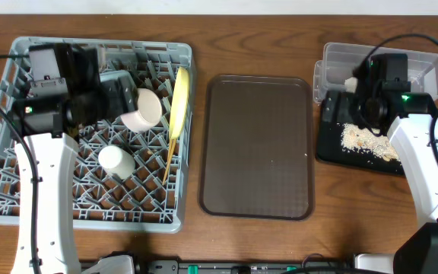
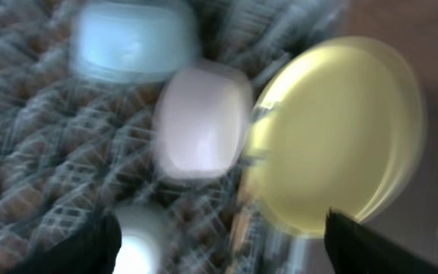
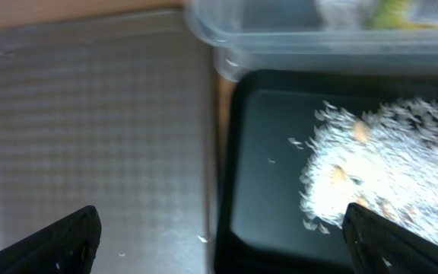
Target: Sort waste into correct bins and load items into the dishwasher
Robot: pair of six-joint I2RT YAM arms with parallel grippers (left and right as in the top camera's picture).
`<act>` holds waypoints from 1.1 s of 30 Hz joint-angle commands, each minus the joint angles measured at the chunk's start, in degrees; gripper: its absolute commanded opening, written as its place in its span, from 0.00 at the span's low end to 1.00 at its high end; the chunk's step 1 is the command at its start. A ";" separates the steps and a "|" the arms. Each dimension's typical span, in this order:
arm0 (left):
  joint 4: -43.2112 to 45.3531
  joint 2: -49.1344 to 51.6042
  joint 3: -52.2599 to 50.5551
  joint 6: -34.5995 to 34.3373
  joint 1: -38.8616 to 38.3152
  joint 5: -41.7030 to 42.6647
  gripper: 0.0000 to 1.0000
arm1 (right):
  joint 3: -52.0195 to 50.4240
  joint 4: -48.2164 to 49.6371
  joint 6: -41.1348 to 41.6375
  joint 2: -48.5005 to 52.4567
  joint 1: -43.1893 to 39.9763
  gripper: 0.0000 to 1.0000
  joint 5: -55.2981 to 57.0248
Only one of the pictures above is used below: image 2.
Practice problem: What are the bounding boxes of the yellow plate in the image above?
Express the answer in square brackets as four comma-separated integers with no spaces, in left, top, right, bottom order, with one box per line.
[244,37,426,238]

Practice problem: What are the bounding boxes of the pale green cup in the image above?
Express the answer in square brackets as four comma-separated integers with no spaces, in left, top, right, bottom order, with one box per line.
[113,205,169,274]

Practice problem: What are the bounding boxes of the grey plastic dish rack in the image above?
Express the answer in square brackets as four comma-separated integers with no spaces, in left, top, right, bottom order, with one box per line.
[0,0,349,274]

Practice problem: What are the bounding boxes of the light blue bowl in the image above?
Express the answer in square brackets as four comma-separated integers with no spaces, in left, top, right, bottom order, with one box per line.
[70,1,201,84]

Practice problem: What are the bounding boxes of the white pink bowl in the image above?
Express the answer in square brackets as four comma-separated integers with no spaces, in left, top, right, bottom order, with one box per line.
[154,60,253,180]

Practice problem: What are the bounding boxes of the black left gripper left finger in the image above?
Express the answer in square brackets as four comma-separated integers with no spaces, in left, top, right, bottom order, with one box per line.
[9,211,122,274]

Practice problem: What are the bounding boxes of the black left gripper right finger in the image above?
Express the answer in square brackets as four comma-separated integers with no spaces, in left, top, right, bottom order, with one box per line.
[324,210,438,274]

